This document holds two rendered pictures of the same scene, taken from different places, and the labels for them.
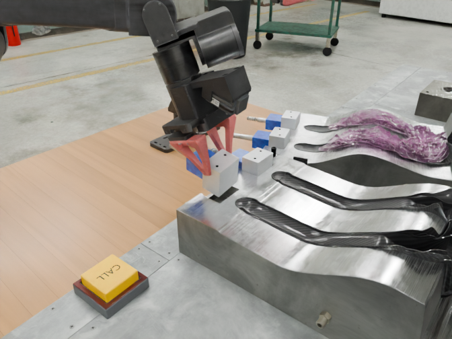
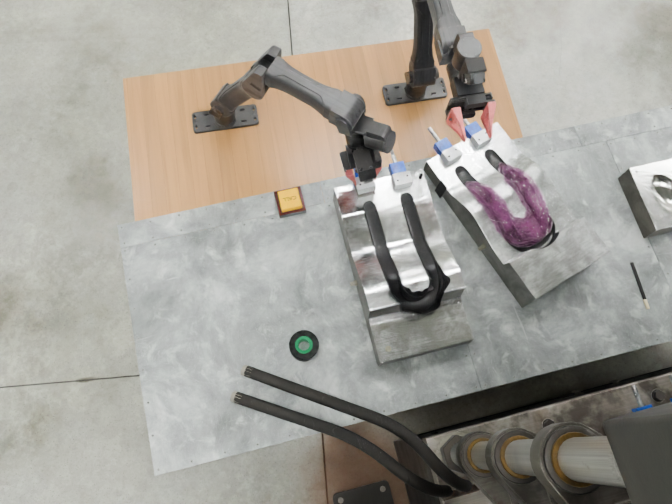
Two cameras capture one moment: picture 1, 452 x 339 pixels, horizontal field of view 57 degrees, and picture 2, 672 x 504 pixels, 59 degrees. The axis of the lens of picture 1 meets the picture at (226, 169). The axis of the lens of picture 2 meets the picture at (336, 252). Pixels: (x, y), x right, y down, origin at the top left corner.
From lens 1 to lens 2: 119 cm
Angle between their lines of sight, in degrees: 45
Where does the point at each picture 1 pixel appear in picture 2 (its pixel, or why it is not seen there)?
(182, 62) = (353, 141)
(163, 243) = (329, 189)
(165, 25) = (345, 130)
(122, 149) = (361, 81)
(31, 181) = not seen: hidden behind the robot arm
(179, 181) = not seen: hidden behind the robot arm
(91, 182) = not seen: hidden behind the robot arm
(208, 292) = (328, 233)
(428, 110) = (625, 185)
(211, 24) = (373, 136)
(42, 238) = (276, 144)
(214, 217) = (346, 206)
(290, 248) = (364, 247)
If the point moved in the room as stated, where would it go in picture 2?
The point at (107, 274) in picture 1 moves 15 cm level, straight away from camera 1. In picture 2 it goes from (288, 199) to (303, 154)
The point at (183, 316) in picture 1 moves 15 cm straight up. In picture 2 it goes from (309, 238) to (309, 219)
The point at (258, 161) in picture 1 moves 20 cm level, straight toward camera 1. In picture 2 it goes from (397, 184) to (349, 233)
